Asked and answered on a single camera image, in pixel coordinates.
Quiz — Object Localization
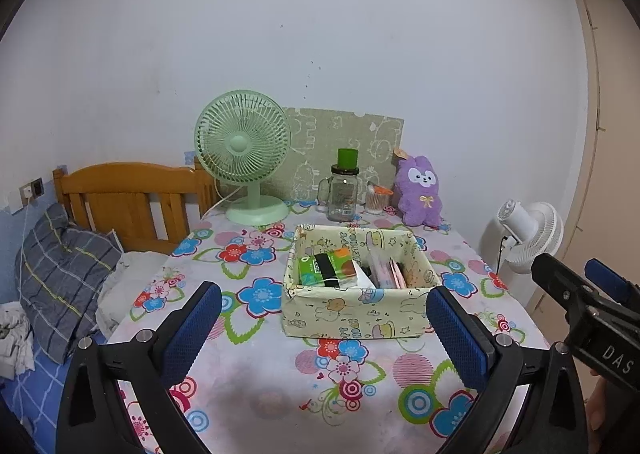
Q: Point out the black fan power cord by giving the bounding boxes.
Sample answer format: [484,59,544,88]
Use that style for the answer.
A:
[495,234,509,276]

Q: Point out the white charging cable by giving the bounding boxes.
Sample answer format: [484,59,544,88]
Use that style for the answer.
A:
[17,199,34,305]

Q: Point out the white crumpled cloth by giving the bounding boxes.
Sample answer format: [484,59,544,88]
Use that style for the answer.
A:
[0,301,35,380]

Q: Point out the white floor fan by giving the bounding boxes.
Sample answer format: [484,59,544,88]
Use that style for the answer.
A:
[482,200,564,277]

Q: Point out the purple plush bunny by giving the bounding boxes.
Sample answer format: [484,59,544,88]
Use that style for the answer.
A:
[392,148,445,227]

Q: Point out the glass jar mug green lid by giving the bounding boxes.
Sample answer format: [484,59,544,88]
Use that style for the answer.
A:
[318,148,363,222]

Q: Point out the wall socket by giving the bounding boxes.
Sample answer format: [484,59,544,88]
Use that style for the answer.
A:
[20,177,45,202]

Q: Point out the wooden bed headboard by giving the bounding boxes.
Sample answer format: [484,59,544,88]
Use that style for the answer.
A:
[52,161,218,255]

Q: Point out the green printed board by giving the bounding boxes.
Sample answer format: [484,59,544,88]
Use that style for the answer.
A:
[280,107,405,205]

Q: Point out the cotton swab container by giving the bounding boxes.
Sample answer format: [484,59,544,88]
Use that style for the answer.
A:
[365,182,394,214]

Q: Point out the printed fabric storage box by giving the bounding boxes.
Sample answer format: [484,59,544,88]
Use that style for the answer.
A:
[282,224,442,339]

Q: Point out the green tissue packet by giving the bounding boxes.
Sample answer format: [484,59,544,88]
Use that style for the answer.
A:
[296,254,361,287]

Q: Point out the pale grey blanket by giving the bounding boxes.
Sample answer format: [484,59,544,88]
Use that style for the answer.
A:
[95,251,171,335]

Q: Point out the beige door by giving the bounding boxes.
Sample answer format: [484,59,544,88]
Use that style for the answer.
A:
[572,0,640,315]

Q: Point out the green desk fan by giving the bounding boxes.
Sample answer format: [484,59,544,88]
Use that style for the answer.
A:
[194,90,292,226]

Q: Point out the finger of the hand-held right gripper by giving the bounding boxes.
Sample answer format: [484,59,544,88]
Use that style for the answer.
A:
[585,258,640,315]
[531,252,606,330]

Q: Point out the blue grid bed sheet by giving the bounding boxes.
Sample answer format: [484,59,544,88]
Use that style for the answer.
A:
[0,354,121,454]

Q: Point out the grey plaid pillow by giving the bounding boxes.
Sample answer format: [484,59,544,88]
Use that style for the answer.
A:
[15,204,123,365]

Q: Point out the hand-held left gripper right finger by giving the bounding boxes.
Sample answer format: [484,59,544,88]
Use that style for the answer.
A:
[425,285,588,454]

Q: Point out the white fan power cord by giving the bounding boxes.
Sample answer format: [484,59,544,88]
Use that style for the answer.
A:
[200,184,248,220]

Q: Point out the person's right forearm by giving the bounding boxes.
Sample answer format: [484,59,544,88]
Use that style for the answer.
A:
[587,374,609,436]

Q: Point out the pink packet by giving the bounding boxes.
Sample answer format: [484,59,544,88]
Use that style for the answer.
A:
[370,251,407,290]

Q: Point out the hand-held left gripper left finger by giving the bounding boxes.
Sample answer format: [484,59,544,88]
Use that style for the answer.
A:
[55,280,224,454]

